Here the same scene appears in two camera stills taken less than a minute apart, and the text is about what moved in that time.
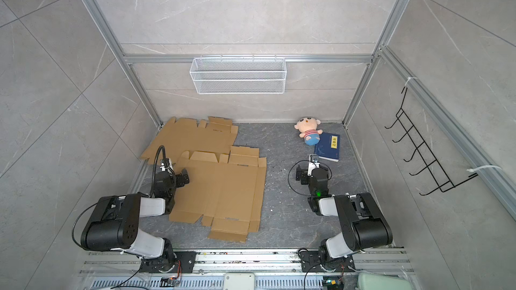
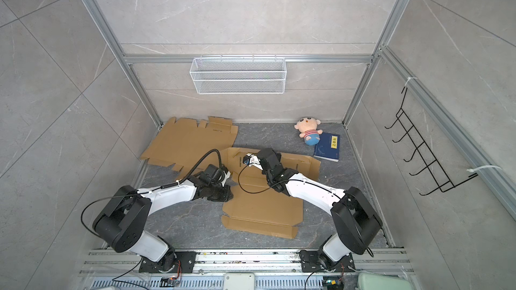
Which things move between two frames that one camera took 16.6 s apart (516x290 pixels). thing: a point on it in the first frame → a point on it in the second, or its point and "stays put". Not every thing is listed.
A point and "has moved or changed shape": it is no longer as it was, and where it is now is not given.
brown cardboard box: (227, 193) has moved or changed shape
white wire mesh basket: (218, 75) stays put
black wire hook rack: (422, 150) stays put
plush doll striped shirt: (308, 126) stays put
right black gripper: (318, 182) → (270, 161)
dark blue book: (328, 146) stays put
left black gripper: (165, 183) → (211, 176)
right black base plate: (312, 261) stays put
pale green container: (373, 281) stays put
